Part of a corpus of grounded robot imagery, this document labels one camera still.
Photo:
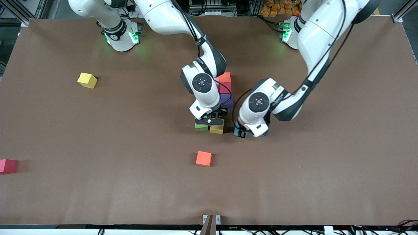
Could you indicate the bag of orange items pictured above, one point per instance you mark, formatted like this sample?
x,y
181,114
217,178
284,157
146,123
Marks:
x,y
277,6

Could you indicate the metal corner bracket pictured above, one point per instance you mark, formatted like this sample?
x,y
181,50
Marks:
x,y
397,19
25,23

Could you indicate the brown paper table cover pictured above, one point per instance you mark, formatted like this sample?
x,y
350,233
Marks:
x,y
98,179

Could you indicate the blue foam cube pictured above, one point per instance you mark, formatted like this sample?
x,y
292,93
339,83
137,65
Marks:
x,y
235,131

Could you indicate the orange foam cube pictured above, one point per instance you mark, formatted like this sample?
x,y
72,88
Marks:
x,y
204,158
225,77

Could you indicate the purple foam cube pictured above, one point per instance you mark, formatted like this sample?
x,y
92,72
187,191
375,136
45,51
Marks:
x,y
227,100

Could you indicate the brown wooden strip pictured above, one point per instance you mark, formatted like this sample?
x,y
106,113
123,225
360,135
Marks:
x,y
209,227

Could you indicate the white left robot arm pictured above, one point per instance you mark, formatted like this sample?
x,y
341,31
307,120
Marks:
x,y
320,32

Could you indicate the aluminium frame rail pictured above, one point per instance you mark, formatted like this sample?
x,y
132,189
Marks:
x,y
408,8
32,9

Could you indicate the small metal table bracket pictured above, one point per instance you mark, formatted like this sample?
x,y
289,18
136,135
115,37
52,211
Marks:
x,y
204,218

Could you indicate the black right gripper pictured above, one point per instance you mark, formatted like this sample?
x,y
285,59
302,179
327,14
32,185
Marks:
x,y
223,112

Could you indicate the small white plastic box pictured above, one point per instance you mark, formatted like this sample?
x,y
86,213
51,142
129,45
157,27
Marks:
x,y
328,230

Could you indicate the red foam cube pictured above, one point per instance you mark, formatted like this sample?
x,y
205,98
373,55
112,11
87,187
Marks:
x,y
226,88
7,166

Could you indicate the green foam cube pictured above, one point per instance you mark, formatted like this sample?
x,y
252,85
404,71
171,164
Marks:
x,y
201,127

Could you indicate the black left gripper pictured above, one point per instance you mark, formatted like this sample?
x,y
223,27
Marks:
x,y
240,131

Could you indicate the white power strip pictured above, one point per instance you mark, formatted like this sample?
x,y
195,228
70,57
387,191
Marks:
x,y
215,13

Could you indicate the yellow foam cube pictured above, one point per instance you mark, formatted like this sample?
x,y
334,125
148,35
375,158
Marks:
x,y
217,129
87,80

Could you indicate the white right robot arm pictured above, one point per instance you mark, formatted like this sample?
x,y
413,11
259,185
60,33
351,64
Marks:
x,y
163,16

